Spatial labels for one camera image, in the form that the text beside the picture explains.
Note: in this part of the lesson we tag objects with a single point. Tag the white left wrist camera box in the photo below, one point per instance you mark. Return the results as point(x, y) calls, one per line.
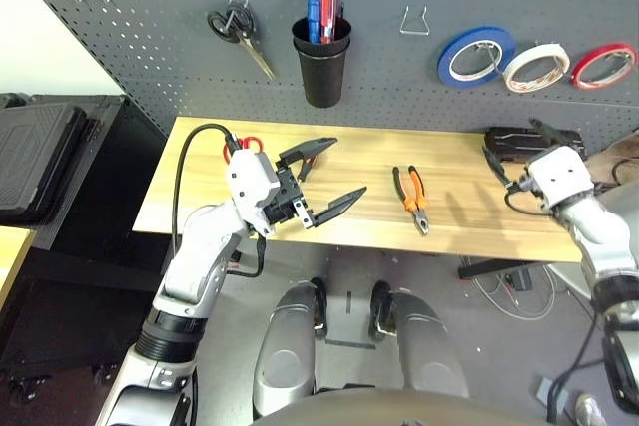
point(247, 181)

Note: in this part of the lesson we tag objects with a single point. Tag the grey left robot leg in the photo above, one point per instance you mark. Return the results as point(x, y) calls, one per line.
point(284, 346)

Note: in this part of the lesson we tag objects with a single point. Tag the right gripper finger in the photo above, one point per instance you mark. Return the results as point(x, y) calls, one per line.
point(495, 166)
point(551, 134)

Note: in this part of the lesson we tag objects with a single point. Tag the long black floor tape strip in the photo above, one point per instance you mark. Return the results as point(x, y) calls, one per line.
point(349, 343)

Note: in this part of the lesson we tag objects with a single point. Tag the grey robot torso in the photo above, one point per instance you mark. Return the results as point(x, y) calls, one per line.
point(374, 413)

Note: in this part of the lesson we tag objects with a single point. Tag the grey flat plate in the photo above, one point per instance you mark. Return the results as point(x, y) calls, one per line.
point(551, 393)

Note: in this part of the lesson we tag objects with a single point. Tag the short black floor tape strip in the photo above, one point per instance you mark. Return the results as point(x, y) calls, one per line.
point(348, 302)

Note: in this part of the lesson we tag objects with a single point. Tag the yellow wooden side table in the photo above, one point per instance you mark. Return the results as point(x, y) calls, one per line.
point(12, 256)

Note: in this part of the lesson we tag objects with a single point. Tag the small black tool case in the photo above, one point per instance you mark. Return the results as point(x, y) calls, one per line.
point(509, 144)

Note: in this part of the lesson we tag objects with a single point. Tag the brown cardboard box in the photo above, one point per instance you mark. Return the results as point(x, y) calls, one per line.
point(624, 151)

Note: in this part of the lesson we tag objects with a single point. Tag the white tape roll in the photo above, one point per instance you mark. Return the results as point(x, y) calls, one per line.
point(511, 78)

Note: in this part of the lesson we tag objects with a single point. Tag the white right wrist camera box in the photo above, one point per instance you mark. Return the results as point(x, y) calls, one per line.
point(559, 174)

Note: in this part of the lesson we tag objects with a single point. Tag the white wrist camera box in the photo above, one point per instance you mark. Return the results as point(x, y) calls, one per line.
point(247, 181)
point(559, 174)

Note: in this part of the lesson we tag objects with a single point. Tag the blue tape roll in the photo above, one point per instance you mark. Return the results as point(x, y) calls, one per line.
point(446, 69)

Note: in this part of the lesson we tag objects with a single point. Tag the orange black pliers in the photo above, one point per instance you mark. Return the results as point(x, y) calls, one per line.
point(414, 201)

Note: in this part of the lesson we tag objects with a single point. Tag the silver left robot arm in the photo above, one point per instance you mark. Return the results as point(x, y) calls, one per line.
point(199, 246)

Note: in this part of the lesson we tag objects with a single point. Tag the large black hard case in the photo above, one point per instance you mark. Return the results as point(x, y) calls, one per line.
point(35, 156)

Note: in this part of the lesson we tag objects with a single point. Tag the silver single peg hook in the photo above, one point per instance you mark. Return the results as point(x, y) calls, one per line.
point(491, 59)

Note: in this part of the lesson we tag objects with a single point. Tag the black power adapter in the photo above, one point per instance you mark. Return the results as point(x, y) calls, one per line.
point(519, 280)

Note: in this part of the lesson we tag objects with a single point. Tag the black plastic cup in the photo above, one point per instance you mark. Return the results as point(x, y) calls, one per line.
point(322, 77)

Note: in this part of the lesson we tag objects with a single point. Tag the black table bracket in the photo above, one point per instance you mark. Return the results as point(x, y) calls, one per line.
point(479, 270)

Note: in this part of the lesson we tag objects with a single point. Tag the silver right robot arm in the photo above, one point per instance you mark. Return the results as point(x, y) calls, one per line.
point(599, 231)

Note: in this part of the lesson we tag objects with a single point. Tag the white sneaker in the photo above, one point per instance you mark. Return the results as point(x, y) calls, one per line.
point(589, 411)

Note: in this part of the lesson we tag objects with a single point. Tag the grey right robot leg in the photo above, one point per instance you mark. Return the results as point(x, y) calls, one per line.
point(429, 346)

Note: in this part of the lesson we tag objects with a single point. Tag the black cabinet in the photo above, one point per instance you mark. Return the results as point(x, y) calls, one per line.
point(125, 146)

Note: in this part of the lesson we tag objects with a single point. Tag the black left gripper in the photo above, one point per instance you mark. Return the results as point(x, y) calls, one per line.
point(287, 196)

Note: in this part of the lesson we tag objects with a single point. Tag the grey robot leg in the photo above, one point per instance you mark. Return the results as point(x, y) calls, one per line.
point(429, 346)
point(284, 346)

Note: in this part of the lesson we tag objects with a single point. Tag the red tape roll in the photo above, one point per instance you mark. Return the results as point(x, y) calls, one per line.
point(579, 78)

